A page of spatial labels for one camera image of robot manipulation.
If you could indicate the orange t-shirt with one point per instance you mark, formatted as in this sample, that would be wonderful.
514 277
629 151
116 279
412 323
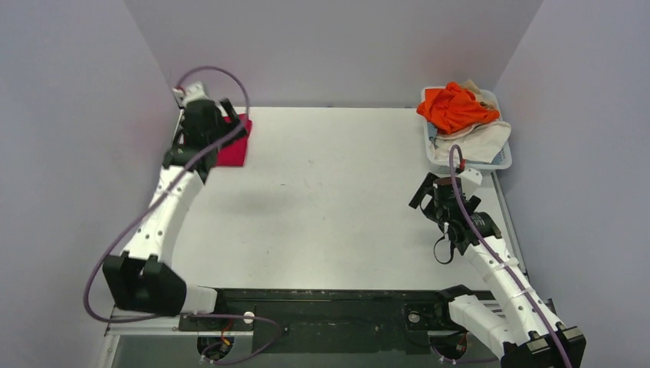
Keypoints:
453 108

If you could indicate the red t-shirt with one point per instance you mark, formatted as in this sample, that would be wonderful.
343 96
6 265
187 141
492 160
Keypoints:
235 154

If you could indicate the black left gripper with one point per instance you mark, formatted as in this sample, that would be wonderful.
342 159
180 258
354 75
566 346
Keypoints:
223 121

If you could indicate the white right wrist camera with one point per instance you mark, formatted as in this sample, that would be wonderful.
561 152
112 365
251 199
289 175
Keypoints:
471 179

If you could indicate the white plastic laundry basket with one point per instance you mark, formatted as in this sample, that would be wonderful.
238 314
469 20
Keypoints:
487 162

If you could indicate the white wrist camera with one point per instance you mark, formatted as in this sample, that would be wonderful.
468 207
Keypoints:
471 179
190 93

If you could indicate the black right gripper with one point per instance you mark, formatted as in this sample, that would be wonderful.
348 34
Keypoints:
426 192

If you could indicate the cream white t-shirt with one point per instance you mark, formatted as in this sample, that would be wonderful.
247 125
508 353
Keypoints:
475 139

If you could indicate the light blue garment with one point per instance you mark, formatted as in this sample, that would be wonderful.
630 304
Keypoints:
431 131

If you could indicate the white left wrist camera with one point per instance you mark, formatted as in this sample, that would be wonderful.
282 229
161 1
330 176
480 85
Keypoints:
190 93

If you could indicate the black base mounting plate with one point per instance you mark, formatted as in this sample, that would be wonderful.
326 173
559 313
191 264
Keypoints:
329 321

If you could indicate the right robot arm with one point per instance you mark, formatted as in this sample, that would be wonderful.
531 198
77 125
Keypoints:
524 332

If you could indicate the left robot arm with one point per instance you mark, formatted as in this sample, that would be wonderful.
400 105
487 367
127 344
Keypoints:
140 277

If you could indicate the aluminium rail frame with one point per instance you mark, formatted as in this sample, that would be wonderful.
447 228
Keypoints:
160 343

